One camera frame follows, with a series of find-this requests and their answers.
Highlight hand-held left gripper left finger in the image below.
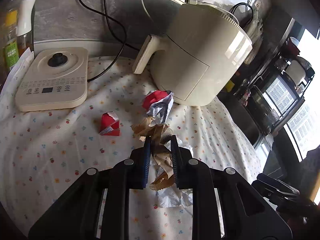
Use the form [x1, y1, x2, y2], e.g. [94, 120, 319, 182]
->
[28, 135, 153, 240]

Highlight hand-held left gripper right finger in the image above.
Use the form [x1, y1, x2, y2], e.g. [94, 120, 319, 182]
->
[171, 134, 293, 240]

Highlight brown paper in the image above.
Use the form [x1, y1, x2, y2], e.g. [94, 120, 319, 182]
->
[130, 116, 177, 192]

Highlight white plastic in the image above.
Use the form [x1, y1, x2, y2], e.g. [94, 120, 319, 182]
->
[155, 140, 194, 208]

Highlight red white wrapper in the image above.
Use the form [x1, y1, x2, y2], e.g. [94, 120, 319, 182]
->
[142, 90, 175, 124]

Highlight red torn carton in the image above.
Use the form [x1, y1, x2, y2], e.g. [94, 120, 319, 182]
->
[99, 112, 121, 136]

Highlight steel sink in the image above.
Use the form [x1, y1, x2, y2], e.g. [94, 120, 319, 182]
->
[220, 90, 262, 145]

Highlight floral white tablecloth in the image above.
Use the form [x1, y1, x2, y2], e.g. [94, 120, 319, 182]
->
[0, 50, 263, 240]

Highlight steel pot with lid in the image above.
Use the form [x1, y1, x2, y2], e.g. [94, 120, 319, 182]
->
[247, 85, 273, 135]

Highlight black dish rack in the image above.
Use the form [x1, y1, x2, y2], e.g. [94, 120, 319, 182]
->
[250, 37, 315, 135]

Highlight small pink bottle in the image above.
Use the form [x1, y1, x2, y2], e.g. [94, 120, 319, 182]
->
[241, 90, 252, 105]

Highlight cream air fryer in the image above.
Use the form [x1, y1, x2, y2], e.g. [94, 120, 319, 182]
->
[132, 0, 253, 107]

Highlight cream electric kettle base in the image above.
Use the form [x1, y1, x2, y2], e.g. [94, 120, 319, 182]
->
[14, 47, 89, 112]

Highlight white rack bowl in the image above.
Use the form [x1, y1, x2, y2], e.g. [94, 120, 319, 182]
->
[285, 56, 313, 87]

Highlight red packet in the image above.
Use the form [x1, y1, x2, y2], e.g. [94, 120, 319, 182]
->
[287, 37, 300, 55]

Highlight hanging plastic bags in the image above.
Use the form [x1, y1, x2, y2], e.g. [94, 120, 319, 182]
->
[244, 0, 265, 65]

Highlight yellow cap green label bottle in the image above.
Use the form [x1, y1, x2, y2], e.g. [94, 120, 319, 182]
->
[1, 7, 20, 73]

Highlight white spray bottle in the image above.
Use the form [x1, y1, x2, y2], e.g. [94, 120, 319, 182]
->
[15, 0, 37, 55]

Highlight black kettle power cable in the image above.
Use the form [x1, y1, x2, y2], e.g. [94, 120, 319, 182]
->
[74, 0, 127, 82]

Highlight white charger cable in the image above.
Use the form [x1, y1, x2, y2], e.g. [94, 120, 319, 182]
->
[136, 0, 208, 20]

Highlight black fryer power cable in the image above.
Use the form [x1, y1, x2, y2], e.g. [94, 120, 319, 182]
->
[103, 0, 148, 52]

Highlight black looped cable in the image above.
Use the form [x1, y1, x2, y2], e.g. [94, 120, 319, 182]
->
[229, 2, 255, 28]

